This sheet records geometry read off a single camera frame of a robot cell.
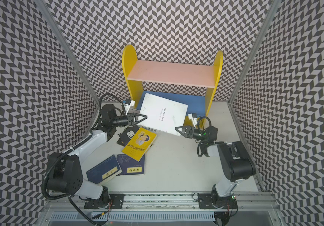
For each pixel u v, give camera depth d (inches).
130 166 32.6
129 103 28.9
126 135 37.4
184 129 30.0
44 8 28.3
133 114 27.9
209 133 25.6
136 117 28.5
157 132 39.6
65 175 17.3
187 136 28.4
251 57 34.2
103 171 32.3
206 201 28.8
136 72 31.1
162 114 29.6
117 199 28.6
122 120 27.3
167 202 29.1
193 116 30.2
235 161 18.5
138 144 35.1
